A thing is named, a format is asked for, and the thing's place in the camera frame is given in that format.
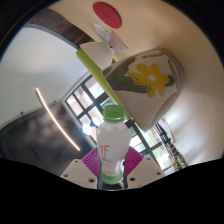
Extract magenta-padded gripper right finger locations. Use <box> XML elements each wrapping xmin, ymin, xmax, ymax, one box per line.
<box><xmin>121</xmin><ymin>145</ymin><xmax>166</xmax><ymax>190</ymax></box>

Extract black-framed window wall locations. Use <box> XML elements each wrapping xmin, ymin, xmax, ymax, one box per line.
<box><xmin>63</xmin><ymin>74</ymin><xmax>178</xmax><ymax>171</ymax></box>

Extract clear green-capped drink bottle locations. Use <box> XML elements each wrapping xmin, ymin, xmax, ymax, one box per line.
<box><xmin>95</xmin><ymin>104</ymin><xmax>132</xmax><ymax>185</ymax></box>

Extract long curved ceiling light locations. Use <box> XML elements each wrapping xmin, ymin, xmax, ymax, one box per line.
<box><xmin>34</xmin><ymin>87</ymin><xmax>82</xmax><ymax>152</ymax></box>

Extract wooden chairs with green seats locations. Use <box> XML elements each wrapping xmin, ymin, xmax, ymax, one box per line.
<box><xmin>164</xmin><ymin>133</ymin><xmax>189</xmax><ymax>168</ymax></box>

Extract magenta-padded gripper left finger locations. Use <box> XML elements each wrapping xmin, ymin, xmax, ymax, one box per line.
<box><xmin>59</xmin><ymin>146</ymin><xmax>103</xmax><ymax>190</ymax></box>

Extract black pendant lamps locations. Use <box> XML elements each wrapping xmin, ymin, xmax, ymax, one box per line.
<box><xmin>81</xmin><ymin>116</ymin><xmax>101</xmax><ymax>136</ymax></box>

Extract flat round red coaster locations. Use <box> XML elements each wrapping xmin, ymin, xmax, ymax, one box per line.
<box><xmin>92</xmin><ymin>1</ymin><xmax>123</xmax><ymax>30</ymax></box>

